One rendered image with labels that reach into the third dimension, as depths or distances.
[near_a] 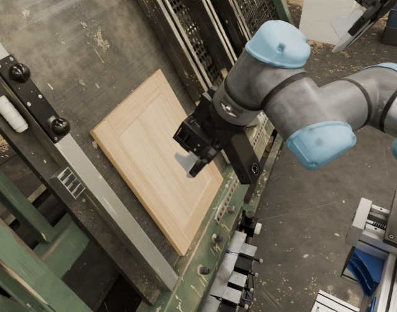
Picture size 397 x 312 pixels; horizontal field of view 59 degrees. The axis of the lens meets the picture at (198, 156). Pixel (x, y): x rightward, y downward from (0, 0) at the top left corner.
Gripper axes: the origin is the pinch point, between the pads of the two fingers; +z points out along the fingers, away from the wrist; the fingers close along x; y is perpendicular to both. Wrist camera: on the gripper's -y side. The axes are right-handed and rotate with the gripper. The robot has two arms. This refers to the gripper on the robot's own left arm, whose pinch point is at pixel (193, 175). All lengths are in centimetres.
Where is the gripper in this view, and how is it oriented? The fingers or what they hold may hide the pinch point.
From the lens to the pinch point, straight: 71.8
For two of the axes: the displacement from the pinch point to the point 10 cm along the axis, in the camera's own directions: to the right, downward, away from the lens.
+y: -7.4, -6.7, 0.6
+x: -5.4, 5.5, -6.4
